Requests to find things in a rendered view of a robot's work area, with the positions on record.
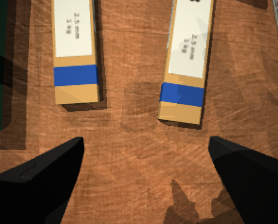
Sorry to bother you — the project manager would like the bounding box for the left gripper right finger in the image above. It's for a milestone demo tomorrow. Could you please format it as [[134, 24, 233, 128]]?
[[208, 136, 278, 224]]

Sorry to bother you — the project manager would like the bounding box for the white welding electrode pack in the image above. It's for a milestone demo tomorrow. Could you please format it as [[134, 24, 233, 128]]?
[[157, 0, 214, 124], [51, 0, 100, 105]]

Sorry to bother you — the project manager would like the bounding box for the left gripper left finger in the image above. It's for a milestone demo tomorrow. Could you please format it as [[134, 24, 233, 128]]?
[[0, 137, 85, 224]]

